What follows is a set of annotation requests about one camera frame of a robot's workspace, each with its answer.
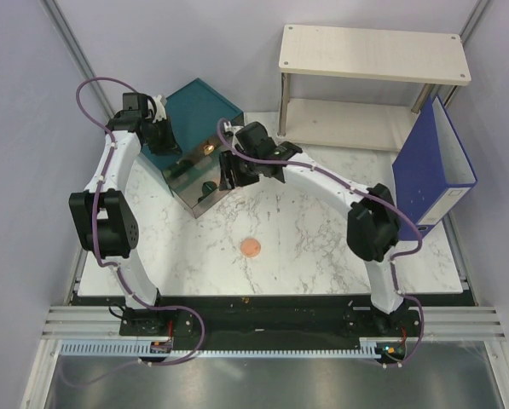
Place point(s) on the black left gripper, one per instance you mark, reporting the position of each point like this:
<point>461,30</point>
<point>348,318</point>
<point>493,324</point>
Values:
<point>171,146</point>

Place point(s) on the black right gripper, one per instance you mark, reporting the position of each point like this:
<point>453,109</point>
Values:
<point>228,163</point>

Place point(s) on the teal drawer organizer box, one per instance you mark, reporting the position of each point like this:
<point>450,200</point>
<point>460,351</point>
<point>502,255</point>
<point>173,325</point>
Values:
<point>198,96</point>

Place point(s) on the peach sponge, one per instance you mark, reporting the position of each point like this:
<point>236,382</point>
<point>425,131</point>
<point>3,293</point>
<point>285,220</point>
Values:
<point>250,247</point>

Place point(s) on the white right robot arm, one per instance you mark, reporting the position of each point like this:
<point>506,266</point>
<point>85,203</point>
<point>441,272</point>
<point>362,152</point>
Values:
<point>372,219</point>

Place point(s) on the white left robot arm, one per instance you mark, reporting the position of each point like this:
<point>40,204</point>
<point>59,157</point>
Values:
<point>106,225</point>

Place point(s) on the blue lever arch binder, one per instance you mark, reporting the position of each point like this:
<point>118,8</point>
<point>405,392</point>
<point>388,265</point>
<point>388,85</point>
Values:
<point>432,172</point>

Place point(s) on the beige two-tier shelf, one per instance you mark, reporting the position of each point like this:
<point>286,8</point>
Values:
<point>370,56</point>

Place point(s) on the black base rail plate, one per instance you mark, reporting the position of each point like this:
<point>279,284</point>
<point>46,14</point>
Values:
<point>348,320</point>

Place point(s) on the light blue cable duct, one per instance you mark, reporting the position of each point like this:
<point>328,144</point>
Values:
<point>149,349</point>

